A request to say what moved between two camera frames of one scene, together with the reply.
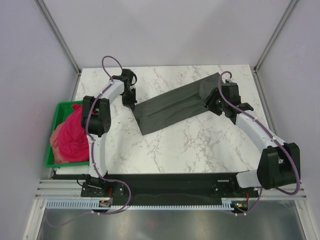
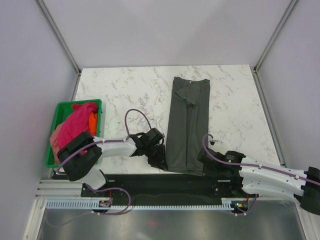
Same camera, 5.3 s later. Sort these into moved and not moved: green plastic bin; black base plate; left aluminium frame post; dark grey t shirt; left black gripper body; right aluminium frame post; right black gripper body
Moved: left black gripper body; dark grey t shirt; right black gripper body
Not moved: green plastic bin; right aluminium frame post; black base plate; left aluminium frame post
